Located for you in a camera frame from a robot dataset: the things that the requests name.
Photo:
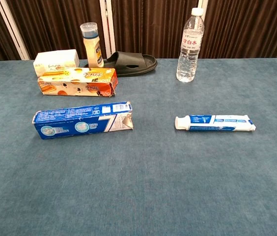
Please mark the white partition frame post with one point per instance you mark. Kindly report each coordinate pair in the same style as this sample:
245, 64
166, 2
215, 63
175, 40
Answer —
206, 3
106, 24
13, 29

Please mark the white cardboard box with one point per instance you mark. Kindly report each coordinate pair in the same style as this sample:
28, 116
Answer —
55, 59

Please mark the teal table cloth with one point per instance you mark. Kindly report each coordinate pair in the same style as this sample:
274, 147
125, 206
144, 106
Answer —
153, 184

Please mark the dark brown pleated curtain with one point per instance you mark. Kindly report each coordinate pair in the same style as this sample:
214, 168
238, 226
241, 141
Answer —
153, 24

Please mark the orange biscuit box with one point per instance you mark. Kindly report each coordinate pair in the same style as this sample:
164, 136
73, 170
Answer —
79, 81

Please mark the white blue toothpaste tube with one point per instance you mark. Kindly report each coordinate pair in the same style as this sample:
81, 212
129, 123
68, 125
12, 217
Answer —
214, 123

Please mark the clear plastic water bottle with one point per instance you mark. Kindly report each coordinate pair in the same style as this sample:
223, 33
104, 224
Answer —
188, 54

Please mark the black rubber slipper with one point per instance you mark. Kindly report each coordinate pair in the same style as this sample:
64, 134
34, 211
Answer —
128, 65

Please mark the blue toothpaste box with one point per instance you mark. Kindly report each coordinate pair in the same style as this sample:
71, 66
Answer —
79, 123

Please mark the cream bottle with blue cap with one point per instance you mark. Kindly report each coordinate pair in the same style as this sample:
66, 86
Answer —
93, 49

